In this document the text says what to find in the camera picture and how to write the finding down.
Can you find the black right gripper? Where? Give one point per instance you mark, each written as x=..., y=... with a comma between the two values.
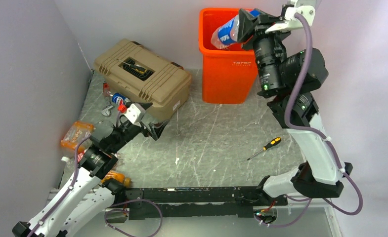
x=246, y=21

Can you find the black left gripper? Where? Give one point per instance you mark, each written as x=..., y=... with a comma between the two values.
x=156, y=128

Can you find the pepsi bottle large blue label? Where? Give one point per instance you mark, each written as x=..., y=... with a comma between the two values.
x=224, y=28

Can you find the large orange bottle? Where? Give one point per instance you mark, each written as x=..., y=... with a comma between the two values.
x=76, y=133

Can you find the red label clear bottle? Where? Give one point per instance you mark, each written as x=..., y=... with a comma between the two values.
x=68, y=159

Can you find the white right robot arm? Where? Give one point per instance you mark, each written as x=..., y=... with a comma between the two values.
x=289, y=69

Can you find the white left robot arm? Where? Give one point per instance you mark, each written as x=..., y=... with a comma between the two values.
x=87, y=187

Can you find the orange plastic bin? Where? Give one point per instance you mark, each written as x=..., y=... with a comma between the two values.
x=228, y=75

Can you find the screwdriver in toolbox lid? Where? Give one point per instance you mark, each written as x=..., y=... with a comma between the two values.
x=138, y=71

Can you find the tan plastic toolbox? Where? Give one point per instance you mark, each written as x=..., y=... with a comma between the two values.
x=167, y=88

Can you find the yellow black screwdriver on table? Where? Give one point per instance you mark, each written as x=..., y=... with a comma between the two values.
x=269, y=145

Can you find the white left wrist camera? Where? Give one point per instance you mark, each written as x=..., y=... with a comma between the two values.
x=133, y=112

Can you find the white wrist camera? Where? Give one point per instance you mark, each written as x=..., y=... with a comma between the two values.
x=133, y=112
x=288, y=22

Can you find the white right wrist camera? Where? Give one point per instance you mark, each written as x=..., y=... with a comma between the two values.
x=288, y=22

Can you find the red handled pliers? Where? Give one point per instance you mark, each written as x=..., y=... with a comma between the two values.
x=106, y=87

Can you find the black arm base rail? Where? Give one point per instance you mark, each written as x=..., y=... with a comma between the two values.
x=240, y=201

